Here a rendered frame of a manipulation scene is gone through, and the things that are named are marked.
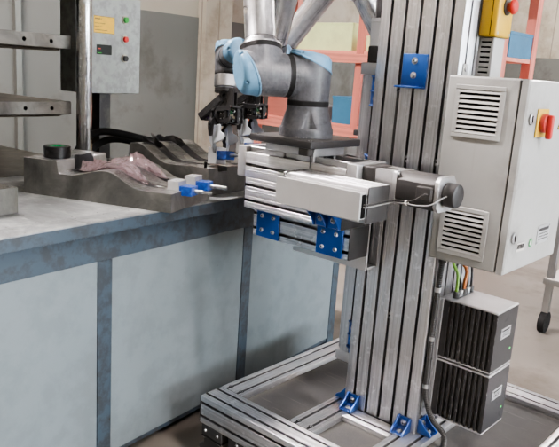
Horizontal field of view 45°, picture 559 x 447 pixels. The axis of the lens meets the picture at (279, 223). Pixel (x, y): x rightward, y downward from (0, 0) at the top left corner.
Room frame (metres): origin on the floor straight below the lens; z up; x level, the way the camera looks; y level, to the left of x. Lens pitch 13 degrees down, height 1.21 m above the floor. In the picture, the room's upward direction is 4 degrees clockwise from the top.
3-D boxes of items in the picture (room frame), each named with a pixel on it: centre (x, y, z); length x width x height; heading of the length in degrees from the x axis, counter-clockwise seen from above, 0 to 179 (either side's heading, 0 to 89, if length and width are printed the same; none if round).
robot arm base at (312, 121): (1.89, -0.06, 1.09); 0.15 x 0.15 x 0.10
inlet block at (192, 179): (2.02, 0.23, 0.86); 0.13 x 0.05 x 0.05; 72
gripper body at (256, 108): (2.50, 0.13, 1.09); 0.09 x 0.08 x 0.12; 55
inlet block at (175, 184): (1.92, 0.26, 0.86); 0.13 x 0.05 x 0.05; 72
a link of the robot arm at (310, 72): (1.89, -0.05, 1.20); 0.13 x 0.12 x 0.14; 109
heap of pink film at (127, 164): (2.06, 0.50, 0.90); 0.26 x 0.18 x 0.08; 72
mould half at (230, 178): (2.39, 0.37, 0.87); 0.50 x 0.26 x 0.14; 55
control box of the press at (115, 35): (2.97, 0.82, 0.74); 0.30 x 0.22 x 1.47; 145
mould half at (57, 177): (2.05, 0.51, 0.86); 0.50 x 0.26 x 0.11; 72
